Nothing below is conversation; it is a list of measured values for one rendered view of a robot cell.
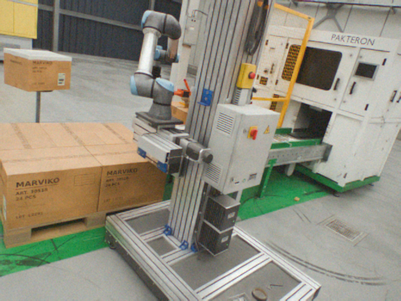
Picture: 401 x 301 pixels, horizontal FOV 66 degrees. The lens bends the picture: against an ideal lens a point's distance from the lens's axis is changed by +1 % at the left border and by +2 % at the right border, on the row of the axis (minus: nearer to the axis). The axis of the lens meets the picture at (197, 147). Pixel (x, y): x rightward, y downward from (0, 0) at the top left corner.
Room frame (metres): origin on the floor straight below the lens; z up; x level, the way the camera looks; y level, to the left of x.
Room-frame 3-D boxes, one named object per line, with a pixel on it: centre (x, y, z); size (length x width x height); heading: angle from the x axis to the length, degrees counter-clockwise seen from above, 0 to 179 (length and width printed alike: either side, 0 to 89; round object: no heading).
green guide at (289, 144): (3.46, -1.01, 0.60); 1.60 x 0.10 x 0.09; 132
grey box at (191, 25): (3.81, 0.36, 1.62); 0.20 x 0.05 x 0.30; 132
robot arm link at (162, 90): (1.89, 0.28, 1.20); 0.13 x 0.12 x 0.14; 95
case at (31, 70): (3.71, 2.07, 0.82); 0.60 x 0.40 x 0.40; 159
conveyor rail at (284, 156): (3.17, -0.79, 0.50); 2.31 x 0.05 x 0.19; 132
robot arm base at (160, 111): (1.89, 0.27, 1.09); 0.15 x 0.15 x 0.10
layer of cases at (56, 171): (2.42, 0.99, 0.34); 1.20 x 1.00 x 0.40; 132
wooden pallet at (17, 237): (2.42, 0.99, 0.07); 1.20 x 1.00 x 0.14; 132
